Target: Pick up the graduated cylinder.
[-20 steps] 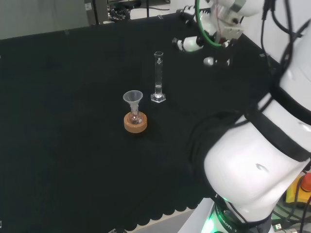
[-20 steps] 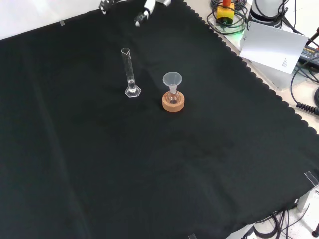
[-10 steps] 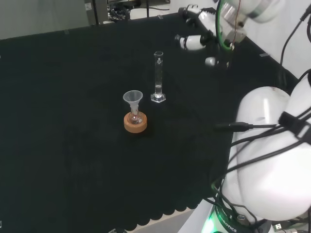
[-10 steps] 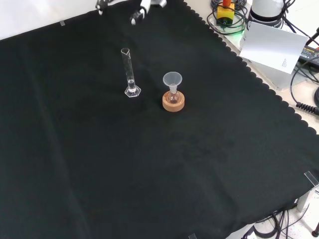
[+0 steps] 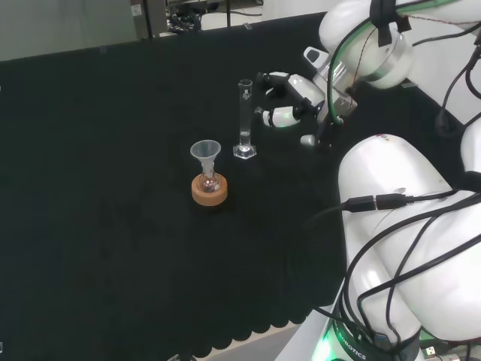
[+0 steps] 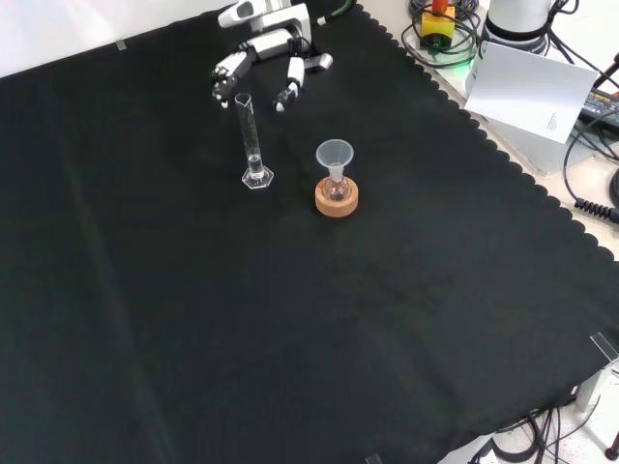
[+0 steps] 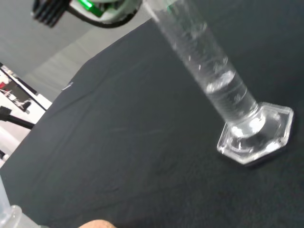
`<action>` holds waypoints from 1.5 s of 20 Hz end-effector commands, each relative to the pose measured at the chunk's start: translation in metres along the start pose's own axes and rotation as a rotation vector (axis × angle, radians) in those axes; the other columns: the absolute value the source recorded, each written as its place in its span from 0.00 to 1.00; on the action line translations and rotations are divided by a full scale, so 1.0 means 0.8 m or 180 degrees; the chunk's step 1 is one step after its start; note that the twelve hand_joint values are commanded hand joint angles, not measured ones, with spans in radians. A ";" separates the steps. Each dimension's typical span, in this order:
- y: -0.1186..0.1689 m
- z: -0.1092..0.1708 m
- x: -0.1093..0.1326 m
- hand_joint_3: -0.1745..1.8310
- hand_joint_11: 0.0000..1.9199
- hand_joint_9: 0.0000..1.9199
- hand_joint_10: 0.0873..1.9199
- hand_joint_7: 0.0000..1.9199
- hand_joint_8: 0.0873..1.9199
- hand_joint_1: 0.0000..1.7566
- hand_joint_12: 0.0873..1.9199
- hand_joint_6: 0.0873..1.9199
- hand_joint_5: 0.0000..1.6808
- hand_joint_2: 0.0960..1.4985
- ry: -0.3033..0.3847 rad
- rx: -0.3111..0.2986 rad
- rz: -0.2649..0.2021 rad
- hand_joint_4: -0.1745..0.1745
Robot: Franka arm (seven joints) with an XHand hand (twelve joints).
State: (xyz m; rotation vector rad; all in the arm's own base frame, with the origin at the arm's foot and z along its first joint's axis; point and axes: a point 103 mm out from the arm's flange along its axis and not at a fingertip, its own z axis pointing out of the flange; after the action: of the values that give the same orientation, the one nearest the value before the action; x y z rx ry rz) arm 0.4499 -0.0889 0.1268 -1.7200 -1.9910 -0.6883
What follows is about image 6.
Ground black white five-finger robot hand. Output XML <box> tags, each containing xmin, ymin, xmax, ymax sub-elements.
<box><xmin>209</xmin><ymin>27</ymin><xmax>335</xmax><ymax>115</ymax></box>

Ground clear glass graduated cylinder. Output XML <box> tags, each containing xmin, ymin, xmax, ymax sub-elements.
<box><xmin>234</xmin><ymin>92</ymin><xmax>276</xmax><ymax>190</ymax></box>

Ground clear plastic funnel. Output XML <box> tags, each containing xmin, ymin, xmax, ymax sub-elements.
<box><xmin>315</xmin><ymin>139</ymin><xmax>356</xmax><ymax>183</ymax></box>

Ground small round-bottom glass flask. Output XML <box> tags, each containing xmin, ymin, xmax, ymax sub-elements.
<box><xmin>324</xmin><ymin>166</ymin><xmax>350</xmax><ymax>204</ymax></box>

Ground yellow stop button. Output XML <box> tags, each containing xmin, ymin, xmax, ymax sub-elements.
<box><xmin>419</xmin><ymin>0</ymin><xmax>457</xmax><ymax>52</ymax></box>

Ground black bench cloth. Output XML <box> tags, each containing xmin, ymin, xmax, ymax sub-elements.
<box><xmin>0</xmin><ymin>0</ymin><xmax>619</xmax><ymax>464</ymax></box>

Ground black power adapter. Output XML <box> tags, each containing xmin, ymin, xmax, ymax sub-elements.
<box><xmin>576</xmin><ymin>88</ymin><xmax>619</xmax><ymax>125</ymax></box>

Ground brown tripod leg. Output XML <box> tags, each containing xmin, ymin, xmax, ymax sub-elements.
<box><xmin>593</xmin><ymin>47</ymin><xmax>619</xmax><ymax>91</ymax></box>

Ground green black cable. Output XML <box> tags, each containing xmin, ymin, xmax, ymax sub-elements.
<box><xmin>315</xmin><ymin>0</ymin><xmax>360</xmax><ymax>27</ymax></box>

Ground black cables around button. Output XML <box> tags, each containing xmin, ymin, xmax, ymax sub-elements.
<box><xmin>400</xmin><ymin>0</ymin><xmax>486</xmax><ymax>68</ymax></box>

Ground cork ring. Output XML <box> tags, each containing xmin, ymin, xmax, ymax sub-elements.
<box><xmin>313</xmin><ymin>176</ymin><xmax>361</xmax><ymax>219</ymax></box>

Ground black coiled cable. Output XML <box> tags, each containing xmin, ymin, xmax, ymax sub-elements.
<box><xmin>562</xmin><ymin>120</ymin><xmax>619</xmax><ymax>222</ymax></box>

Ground grey bench leg bracket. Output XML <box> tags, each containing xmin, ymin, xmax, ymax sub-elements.
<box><xmin>575</xmin><ymin>365</ymin><xmax>619</xmax><ymax>413</ymax></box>

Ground black floor cable bundle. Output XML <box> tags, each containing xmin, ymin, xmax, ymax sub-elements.
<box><xmin>465</xmin><ymin>405</ymin><xmax>582</xmax><ymax>464</ymax></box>

